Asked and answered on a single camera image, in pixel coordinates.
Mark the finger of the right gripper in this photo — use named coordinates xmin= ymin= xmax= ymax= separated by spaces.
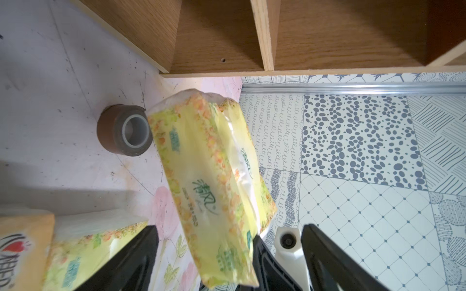
xmin=236 ymin=235 xmax=302 ymax=291

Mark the wooden shelf unit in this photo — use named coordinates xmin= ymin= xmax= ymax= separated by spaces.
xmin=77 ymin=1 xmax=466 ymax=78

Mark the green tissue pack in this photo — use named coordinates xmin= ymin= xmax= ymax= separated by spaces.
xmin=42 ymin=209 xmax=148 ymax=291
xmin=146 ymin=89 xmax=277 ymax=287

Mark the grey tape roll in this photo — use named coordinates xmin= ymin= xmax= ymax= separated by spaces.
xmin=97 ymin=104 xmax=153 ymax=156

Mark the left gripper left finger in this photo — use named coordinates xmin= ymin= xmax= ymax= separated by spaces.
xmin=77 ymin=226 xmax=159 ymax=291

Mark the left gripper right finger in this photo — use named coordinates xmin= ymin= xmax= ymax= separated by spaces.
xmin=301 ymin=224 xmax=387 ymax=291

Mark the yellow tissue pack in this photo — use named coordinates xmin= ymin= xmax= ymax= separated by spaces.
xmin=1 ymin=210 xmax=55 ymax=291

